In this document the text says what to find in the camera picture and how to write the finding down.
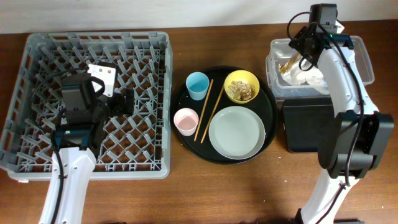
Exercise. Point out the gold snack wrapper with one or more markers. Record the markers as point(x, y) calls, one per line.
point(286, 67)

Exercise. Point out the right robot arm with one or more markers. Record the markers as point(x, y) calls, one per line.
point(358, 135)

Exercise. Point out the yellow bowl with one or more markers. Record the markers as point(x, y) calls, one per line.
point(244, 76)

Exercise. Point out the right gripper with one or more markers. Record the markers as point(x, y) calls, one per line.
point(298, 42)

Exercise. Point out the white napkin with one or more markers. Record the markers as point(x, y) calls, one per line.
point(312, 78)

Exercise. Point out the black rectangular tray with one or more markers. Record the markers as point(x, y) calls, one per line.
point(308, 121)

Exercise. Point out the light blue cup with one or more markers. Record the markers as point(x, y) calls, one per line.
point(197, 84)

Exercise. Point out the round black tray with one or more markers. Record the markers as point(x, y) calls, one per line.
point(264, 105)

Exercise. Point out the right wooden chopstick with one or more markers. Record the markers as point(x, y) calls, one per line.
point(212, 115)

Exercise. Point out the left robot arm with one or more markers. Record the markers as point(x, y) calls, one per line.
point(79, 131)

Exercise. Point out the food scraps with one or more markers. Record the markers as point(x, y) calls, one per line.
point(241, 91)

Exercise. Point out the grey plate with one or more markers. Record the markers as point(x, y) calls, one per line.
point(237, 132)

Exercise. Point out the left wooden chopstick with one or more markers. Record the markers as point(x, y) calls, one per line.
point(203, 109)

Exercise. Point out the grey dishwasher rack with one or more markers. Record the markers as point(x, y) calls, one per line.
point(135, 145)

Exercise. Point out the wooden chopstick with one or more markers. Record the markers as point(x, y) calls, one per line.
point(203, 109)
point(212, 115)

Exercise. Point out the pink cup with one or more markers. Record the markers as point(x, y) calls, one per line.
point(186, 121)

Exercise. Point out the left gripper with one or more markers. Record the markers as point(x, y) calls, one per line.
point(118, 106)

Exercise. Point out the clear plastic bin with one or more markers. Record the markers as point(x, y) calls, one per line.
point(281, 52)

